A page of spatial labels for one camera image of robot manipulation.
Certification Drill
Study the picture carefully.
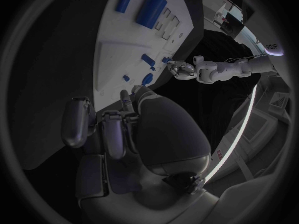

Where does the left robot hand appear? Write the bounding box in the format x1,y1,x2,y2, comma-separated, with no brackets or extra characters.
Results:
166,60,195,80

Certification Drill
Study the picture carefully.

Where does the thick blue cylinder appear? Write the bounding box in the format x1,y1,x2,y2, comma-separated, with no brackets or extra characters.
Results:
136,0,168,30

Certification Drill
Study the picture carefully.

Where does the dark monitor screen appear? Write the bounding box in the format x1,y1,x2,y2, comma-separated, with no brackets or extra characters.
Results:
222,11,246,36

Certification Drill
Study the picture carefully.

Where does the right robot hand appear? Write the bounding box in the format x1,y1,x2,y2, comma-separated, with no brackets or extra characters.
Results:
60,86,221,224

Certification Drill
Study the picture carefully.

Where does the long blue peg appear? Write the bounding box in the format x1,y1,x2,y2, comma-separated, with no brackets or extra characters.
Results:
141,53,156,66

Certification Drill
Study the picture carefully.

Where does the blue gear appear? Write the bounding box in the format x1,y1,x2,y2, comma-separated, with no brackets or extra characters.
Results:
141,73,154,88

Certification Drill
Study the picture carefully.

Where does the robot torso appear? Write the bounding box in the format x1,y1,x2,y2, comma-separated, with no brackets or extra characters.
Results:
255,32,288,73

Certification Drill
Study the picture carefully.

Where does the white task board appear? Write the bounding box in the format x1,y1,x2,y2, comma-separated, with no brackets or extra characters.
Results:
92,0,194,112

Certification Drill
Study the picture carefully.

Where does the white cable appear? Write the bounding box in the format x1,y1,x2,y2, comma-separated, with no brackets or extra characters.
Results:
223,55,256,63

